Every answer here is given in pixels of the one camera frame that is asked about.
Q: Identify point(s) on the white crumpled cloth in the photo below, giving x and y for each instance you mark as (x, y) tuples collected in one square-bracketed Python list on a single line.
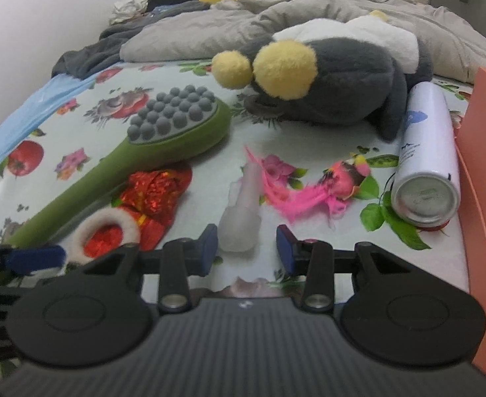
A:
[(127, 10)]

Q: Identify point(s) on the grey penguin plush toy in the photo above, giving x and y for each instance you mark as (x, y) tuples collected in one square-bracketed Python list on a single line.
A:
[(342, 82)]

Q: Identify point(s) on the white spray can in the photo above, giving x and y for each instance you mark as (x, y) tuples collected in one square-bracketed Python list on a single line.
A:
[(427, 140)]

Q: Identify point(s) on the pink feather bird toy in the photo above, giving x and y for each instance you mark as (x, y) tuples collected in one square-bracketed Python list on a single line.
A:
[(342, 175)]

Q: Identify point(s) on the grey quilt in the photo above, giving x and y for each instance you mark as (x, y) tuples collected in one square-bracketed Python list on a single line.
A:
[(226, 29)]

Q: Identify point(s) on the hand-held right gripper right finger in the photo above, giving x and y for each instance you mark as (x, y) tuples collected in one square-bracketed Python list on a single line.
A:
[(284, 248)]

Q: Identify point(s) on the translucent white bottle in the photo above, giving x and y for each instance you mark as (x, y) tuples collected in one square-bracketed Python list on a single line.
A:
[(241, 223)]

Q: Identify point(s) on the green massage hammer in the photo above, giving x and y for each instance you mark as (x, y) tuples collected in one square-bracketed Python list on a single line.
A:
[(115, 165)]

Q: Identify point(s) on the dark grey garment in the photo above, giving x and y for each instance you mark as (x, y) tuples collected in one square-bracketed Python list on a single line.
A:
[(98, 49)]

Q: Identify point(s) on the red shiny foil cloth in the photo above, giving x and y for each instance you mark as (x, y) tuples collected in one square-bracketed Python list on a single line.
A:
[(156, 190)]

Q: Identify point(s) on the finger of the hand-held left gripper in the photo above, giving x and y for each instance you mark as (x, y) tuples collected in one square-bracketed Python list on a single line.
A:
[(36, 257)]

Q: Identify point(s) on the floral printed sheet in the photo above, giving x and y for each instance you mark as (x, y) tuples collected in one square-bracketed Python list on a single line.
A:
[(210, 149)]

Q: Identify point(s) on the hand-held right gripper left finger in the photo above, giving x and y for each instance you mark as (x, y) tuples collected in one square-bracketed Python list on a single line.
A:
[(208, 250)]

